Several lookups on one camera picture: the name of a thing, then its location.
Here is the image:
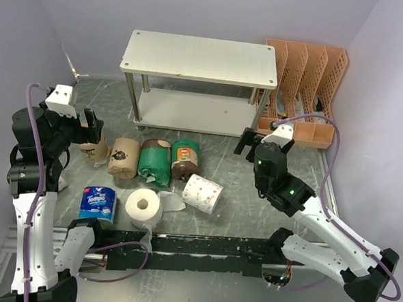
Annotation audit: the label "purple cable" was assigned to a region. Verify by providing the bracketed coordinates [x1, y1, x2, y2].
[13, 82, 162, 302]
[260, 111, 403, 302]

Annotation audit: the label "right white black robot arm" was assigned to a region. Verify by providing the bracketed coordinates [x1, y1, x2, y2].
[234, 126, 400, 302]

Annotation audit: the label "white two-tier shelf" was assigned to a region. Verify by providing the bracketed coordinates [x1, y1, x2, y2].
[120, 30, 278, 137]

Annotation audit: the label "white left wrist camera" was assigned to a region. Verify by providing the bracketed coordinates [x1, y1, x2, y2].
[45, 84, 77, 119]

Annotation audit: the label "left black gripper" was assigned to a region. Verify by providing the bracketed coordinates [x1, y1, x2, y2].
[35, 100, 105, 157]

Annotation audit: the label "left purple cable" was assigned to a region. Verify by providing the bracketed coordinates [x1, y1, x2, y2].
[13, 82, 162, 302]

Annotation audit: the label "aluminium frame rail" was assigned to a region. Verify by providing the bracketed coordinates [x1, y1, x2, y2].
[0, 223, 112, 266]

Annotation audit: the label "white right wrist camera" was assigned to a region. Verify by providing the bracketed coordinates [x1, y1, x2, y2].
[262, 124, 294, 147]

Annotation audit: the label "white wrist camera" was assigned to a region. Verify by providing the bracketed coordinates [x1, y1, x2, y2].
[262, 124, 294, 147]
[45, 84, 77, 119]

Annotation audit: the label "blue Tempo wrapped roll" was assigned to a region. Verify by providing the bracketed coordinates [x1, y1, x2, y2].
[79, 186, 117, 224]

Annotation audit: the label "green brown roll orange label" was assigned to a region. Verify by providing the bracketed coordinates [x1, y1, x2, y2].
[171, 139, 201, 181]

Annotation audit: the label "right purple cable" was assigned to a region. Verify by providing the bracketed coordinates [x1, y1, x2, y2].
[260, 111, 403, 302]

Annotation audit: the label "lying beige roll cloud print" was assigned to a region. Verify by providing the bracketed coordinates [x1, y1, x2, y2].
[108, 137, 141, 180]

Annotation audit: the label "orange plastic file organizer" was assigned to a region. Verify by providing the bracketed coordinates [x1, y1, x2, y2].
[258, 39, 349, 150]

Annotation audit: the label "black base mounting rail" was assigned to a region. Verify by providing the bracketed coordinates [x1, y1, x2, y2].
[100, 230, 286, 277]

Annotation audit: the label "upright beige wrapped roll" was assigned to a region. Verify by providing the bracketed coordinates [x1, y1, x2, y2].
[77, 131, 111, 167]

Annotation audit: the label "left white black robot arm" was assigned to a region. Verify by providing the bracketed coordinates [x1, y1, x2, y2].
[0, 102, 105, 302]

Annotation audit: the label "plain white toilet roll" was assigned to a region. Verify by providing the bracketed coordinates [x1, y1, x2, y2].
[125, 189, 186, 253]

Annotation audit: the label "white roll pink dots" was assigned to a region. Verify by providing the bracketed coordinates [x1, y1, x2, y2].
[182, 174, 223, 215]

